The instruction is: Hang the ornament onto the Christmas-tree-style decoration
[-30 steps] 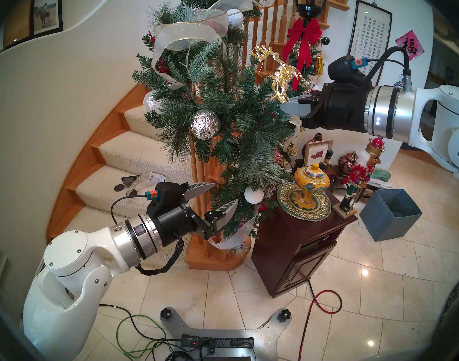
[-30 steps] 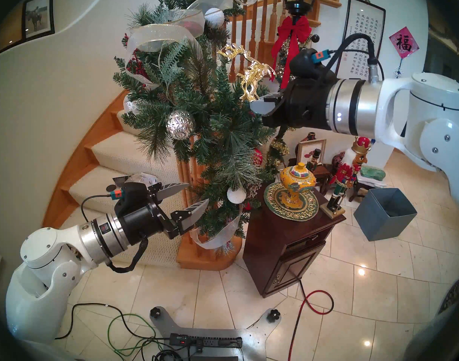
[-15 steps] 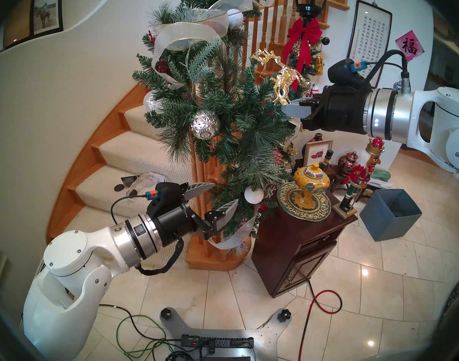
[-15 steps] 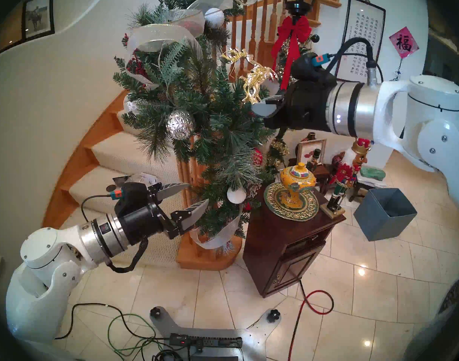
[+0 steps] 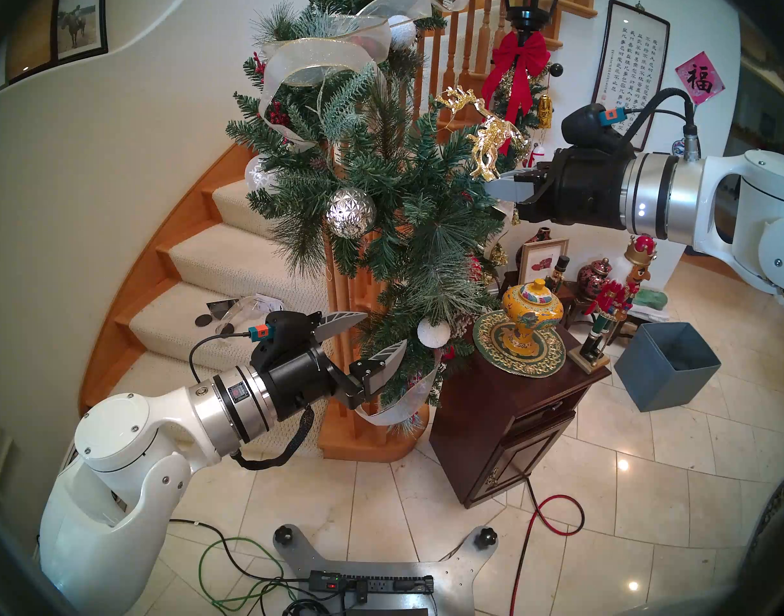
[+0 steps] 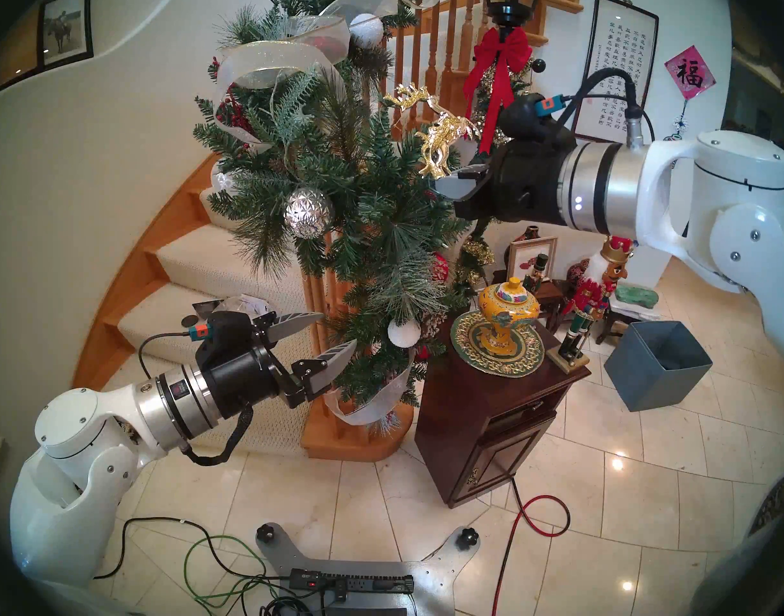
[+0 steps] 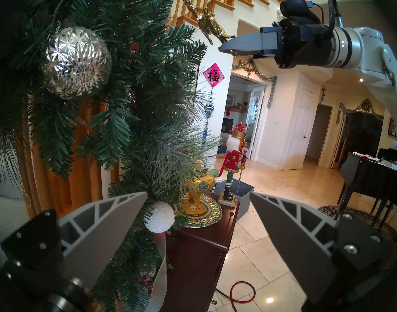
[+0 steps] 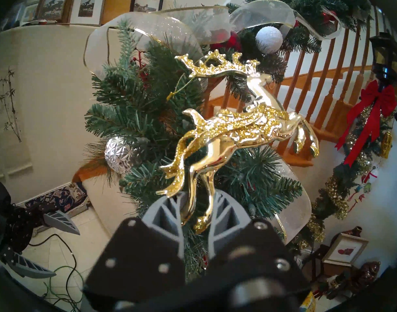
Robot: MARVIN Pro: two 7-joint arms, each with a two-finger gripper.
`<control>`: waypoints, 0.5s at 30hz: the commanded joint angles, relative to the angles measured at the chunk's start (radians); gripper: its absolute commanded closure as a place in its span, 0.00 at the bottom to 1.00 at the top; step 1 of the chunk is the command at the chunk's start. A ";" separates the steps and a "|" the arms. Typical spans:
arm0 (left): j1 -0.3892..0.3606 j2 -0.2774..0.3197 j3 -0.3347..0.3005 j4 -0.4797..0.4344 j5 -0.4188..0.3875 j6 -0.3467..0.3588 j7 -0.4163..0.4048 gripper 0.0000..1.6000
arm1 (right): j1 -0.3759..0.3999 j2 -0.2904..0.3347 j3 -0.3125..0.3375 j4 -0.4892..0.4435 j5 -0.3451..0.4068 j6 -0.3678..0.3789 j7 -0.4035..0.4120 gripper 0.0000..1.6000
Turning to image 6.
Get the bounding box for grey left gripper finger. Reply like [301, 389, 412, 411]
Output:
[292, 338, 358, 401]
[256, 310, 326, 343]

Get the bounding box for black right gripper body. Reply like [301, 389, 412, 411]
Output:
[457, 140, 577, 225]

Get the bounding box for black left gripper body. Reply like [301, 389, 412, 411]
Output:
[204, 343, 314, 419]

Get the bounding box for gold glitter reindeer ornament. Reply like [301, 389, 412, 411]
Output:
[383, 83, 480, 180]

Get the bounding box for white glitter ball ornament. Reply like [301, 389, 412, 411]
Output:
[349, 13, 384, 49]
[387, 318, 422, 349]

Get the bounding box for green pine Christmas garland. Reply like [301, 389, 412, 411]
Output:
[193, 0, 489, 423]

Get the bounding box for silver faceted ball ornament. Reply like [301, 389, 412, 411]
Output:
[284, 188, 335, 240]

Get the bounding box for dark red vase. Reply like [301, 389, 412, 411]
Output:
[504, 225, 541, 269]

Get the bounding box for clear plastic packaging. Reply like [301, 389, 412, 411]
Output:
[222, 294, 269, 317]

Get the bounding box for sheer white gold-edged ribbon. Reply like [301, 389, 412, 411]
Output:
[215, 0, 444, 153]
[324, 345, 418, 426]

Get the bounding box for small dark nutcracker figure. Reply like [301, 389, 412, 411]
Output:
[523, 252, 550, 293]

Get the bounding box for large red crowned nutcracker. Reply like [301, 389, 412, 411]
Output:
[562, 235, 635, 339]

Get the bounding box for carpeted wooden staircase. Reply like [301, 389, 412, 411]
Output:
[71, 153, 415, 463]

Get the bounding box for red velvet bow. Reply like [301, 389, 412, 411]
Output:
[459, 26, 534, 155]

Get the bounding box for yellow porcelain lidded jar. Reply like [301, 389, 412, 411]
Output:
[477, 277, 541, 357]

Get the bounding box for green gold round mat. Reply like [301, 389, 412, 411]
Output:
[450, 309, 545, 378]

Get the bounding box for green jade stone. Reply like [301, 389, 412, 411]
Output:
[613, 282, 660, 311]

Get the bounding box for dark wooden cabinet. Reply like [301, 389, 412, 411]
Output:
[414, 313, 591, 509]

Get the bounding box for framed Chinese calligraphy scroll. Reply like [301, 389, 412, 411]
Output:
[572, 0, 660, 144]

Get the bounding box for red diamond fu paper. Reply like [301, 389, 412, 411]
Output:
[664, 45, 717, 101]

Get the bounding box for red berry cluster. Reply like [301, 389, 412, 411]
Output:
[215, 98, 251, 134]

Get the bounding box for black power strip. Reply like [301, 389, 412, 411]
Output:
[289, 569, 415, 596]

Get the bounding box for blue-grey waste bin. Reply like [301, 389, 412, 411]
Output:
[604, 320, 713, 412]

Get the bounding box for framed horse rider photo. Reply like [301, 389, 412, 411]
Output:
[37, 0, 94, 70]

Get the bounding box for brown framed picture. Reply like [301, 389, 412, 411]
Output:
[0, 0, 43, 92]

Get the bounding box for dark patterned rug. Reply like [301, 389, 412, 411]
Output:
[745, 470, 784, 551]

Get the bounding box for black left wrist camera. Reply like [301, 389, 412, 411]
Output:
[192, 310, 269, 366]

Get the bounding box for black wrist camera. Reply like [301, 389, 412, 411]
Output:
[500, 93, 577, 147]
[192, 310, 269, 366]

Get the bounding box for black braided cable sleeve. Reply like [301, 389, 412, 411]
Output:
[181, 403, 255, 466]

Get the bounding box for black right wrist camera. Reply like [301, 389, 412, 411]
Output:
[500, 93, 577, 147]

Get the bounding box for small silver picture frame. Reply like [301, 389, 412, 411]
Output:
[506, 236, 558, 282]

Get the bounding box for thin black camera cable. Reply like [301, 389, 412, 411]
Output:
[138, 331, 197, 379]

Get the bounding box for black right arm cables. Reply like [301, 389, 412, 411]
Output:
[554, 67, 654, 148]

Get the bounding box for black floor cable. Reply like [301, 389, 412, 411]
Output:
[93, 517, 296, 616]

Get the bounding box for green cable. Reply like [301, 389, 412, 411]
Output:
[183, 535, 296, 612]

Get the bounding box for grey metal robot base plate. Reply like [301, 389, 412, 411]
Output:
[256, 524, 481, 616]

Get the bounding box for red and black cable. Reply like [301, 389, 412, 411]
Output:
[491, 477, 571, 616]

